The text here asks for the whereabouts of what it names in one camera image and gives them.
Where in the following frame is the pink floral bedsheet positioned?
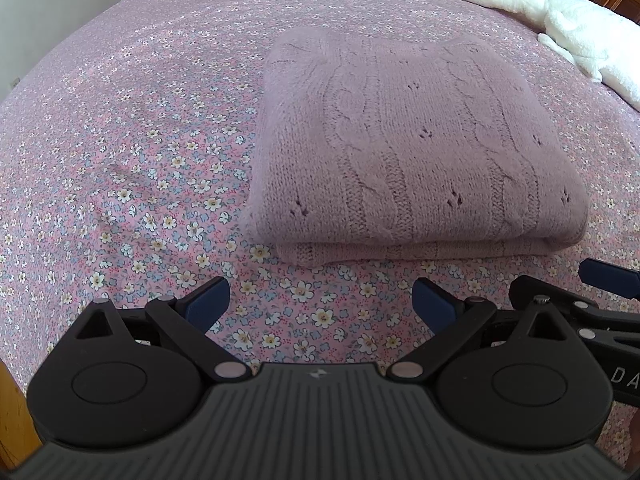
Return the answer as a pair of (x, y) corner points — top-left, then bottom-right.
(0, 0), (640, 463)

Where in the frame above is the pink knit sweater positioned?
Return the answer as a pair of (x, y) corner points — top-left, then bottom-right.
(239, 27), (592, 267)

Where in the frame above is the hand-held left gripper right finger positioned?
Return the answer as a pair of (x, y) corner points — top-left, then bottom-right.
(391, 277), (571, 384)

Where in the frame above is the wooden bed frame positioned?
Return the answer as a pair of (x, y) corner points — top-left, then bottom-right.
(0, 359), (45, 467)

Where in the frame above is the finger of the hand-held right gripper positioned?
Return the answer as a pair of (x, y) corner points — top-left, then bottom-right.
(578, 258), (640, 303)
(509, 274), (640, 350)

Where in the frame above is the white goose plush toy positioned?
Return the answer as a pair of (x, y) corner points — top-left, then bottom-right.
(397, 0), (640, 111)

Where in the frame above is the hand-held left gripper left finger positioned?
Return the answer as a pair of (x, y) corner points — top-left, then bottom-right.
(75, 276), (252, 384)

